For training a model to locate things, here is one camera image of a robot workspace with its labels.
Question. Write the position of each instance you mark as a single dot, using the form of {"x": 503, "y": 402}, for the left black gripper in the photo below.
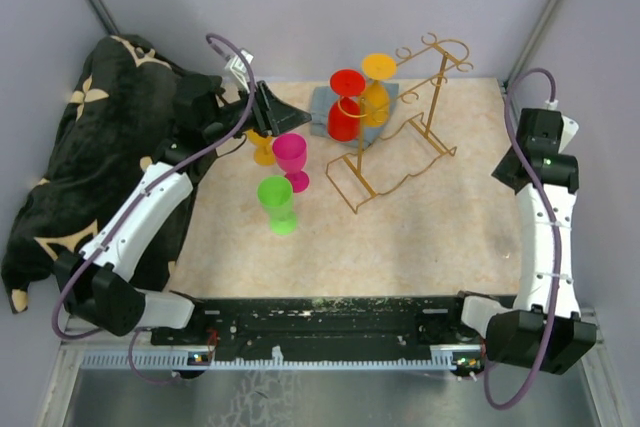
{"x": 272, "y": 116}

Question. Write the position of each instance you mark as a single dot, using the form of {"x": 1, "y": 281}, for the red plastic wine glass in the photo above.
{"x": 344, "y": 114}

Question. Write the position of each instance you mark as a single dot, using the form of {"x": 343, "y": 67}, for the orange plastic wine glass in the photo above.
{"x": 377, "y": 67}

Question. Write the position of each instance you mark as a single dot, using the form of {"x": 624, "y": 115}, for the clear glass wine glass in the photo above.
{"x": 505, "y": 246}

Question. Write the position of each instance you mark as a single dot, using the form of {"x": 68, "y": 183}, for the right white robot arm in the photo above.
{"x": 545, "y": 183}

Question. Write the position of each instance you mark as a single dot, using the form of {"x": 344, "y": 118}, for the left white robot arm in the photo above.
{"x": 95, "y": 282}

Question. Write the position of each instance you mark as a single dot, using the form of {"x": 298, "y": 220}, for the pink plastic wine glass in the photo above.
{"x": 290, "y": 151}

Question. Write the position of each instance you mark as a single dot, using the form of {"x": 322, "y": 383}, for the yellow plastic wine glass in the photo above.
{"x": 263, "y": 153}

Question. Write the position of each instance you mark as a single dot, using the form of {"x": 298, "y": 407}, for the green plastic wine glass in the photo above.
{"x": 276, "y": 196}

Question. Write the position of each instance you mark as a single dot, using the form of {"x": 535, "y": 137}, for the folded light blue jeans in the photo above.
{"x": 323, "y": 98}

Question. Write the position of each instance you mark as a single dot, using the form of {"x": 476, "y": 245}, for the black floral blanket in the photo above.
{"x": 117, "y": 117}

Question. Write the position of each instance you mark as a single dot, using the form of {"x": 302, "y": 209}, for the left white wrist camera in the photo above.
{"x": 236, "y": 68}

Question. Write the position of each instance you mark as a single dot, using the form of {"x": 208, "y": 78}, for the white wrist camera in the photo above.
{"x": 570, "y": 126}
{"x": 236, "y": 68}

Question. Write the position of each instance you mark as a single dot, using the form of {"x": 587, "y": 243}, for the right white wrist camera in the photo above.
{"x": 570, "y": 126}

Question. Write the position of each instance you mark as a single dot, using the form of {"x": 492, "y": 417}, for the gold wire glass rack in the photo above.
{"x": 408, "y": 146}

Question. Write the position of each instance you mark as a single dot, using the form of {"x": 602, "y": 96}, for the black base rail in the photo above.
{"x": 323, "y": 328}

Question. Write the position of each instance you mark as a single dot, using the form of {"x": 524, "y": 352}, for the grey cable duct strip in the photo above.
{"x": 442, "y": 358}

